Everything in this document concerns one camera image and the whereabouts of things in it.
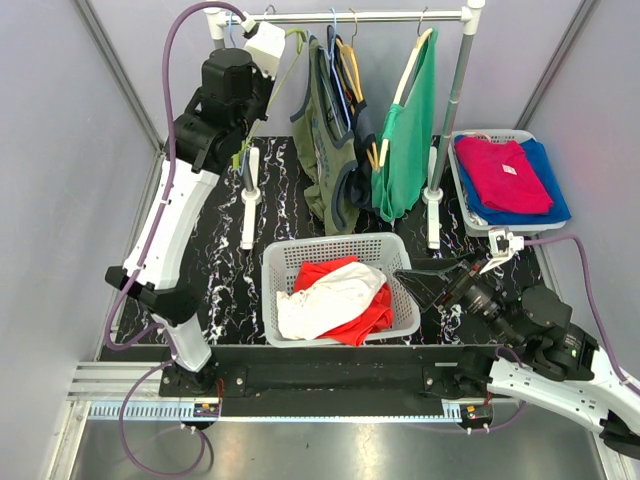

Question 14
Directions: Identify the light blue wire hanger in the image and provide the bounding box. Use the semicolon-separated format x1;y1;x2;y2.
227;13;253;49

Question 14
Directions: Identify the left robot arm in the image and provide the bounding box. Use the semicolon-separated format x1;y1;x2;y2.
105;46;281;396

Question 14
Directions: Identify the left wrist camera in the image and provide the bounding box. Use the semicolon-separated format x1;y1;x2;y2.
244;22;286;80

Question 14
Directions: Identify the blue folded shirt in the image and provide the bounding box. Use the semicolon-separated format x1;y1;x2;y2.
459;139;571;225

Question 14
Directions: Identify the white side basket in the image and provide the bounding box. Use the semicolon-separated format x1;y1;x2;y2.
448;129;553;237

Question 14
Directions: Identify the red tank top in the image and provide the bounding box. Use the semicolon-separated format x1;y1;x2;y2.
292;255;396;348

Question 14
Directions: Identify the white camisole top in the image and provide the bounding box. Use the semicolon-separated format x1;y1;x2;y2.
275;262;389;341

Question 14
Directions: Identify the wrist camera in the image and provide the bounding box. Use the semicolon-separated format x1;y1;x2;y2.
244;22;286;80
480;227;525;274

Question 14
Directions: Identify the white clothes rack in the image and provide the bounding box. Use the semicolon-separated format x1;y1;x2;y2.
204;1;485;250

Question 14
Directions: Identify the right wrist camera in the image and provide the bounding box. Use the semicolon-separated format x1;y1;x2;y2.
480;227;525;274

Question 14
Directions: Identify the cream white hanger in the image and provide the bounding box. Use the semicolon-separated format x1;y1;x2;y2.
378;7;436;172

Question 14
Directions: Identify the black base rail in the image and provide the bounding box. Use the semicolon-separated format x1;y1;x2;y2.
99;343;516;424

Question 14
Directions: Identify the pink folded shirt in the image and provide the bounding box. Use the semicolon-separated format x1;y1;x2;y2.
455;136;554;215

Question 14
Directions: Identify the lime green hanger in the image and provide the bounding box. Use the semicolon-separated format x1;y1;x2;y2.
232;28;308;171

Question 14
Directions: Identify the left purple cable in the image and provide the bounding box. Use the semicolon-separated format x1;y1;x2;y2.
102;0;251;476

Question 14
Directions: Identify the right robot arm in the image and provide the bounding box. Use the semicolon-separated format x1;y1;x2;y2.
394;259;639;459

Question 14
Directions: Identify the olive green tank top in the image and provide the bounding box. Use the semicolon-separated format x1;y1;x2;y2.
290;36;360;236

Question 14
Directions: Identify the white plastic basket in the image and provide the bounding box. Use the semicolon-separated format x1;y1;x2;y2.
261;232;421;348

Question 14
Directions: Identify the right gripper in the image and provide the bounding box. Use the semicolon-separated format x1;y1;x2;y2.
391;245;522;347

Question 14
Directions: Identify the yellow plastic hanger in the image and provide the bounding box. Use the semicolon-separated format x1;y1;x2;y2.
337;40;380;171

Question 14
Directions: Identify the navy blue tank top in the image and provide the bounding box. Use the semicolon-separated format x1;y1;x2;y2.
336;33;376;212

